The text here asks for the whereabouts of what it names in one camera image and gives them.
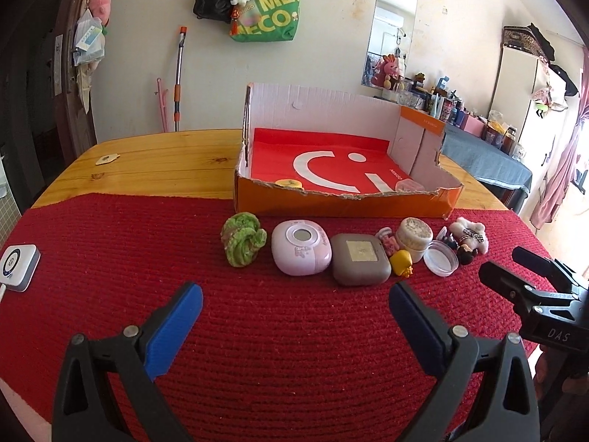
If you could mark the black mouse figurine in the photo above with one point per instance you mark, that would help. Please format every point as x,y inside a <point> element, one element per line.
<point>465,254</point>

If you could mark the yellow duck figurine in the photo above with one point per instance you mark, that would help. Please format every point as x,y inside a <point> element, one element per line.
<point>401,263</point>

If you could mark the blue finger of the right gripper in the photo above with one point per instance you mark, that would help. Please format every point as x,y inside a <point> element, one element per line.
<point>533,257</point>
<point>508,285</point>

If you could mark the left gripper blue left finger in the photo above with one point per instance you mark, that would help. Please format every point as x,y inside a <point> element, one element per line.
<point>166,330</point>

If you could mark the orange silver mop handle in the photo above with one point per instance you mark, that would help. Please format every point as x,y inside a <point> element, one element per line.
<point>178,78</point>

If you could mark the pink storage box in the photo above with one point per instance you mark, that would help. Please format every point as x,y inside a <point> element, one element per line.
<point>473,126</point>

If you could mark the wall mirror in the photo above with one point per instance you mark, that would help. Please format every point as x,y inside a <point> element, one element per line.
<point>391,33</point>

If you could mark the white fluffy star hairclip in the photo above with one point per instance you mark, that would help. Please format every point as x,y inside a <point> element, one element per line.
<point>470,233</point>

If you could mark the clear round lid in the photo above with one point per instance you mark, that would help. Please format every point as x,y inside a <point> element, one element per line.
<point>440,259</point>

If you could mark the orange white cardboard box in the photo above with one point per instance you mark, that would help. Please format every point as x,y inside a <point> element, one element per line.
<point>414,143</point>

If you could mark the pink curtain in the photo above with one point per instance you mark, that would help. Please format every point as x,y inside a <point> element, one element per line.
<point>557,187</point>

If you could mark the white square charger device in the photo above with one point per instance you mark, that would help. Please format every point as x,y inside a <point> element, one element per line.
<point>18,265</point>

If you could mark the pink rabbit plush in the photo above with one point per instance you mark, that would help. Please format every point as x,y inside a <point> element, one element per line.
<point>387,73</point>

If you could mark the pink hanger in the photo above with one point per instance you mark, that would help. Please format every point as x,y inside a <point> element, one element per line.
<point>162,94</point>

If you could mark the pink pig plush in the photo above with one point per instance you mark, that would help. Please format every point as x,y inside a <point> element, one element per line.
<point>101,9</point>

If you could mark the white wardrobe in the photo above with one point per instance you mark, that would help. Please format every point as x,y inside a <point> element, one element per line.
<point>535,96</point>

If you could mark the green tote bag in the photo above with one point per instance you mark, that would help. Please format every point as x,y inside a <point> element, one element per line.
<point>265,21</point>

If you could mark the white round cream jar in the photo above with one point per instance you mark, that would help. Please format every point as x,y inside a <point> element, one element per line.
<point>414,235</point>

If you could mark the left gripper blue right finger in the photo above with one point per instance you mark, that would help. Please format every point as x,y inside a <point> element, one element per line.
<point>423,328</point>

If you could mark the blue covered side table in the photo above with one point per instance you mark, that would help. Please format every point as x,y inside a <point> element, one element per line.
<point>506,178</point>

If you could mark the small beige tag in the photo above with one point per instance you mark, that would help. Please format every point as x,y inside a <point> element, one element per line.
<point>107,159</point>

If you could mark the grey square case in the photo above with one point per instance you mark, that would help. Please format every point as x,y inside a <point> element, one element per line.
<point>359,260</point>

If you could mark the dark wooden door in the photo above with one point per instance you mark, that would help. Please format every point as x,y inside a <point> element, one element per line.
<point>45,125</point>

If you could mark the pink figurine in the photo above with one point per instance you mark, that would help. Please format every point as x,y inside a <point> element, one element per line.
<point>388,241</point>

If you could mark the red knitted table mat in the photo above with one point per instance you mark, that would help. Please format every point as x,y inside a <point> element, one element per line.
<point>271,357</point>

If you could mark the small clear plastic box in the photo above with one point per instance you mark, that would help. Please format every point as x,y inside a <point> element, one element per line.
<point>408,186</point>

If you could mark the pink My Melody case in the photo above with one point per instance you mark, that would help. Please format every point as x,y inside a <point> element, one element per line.
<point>300,248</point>

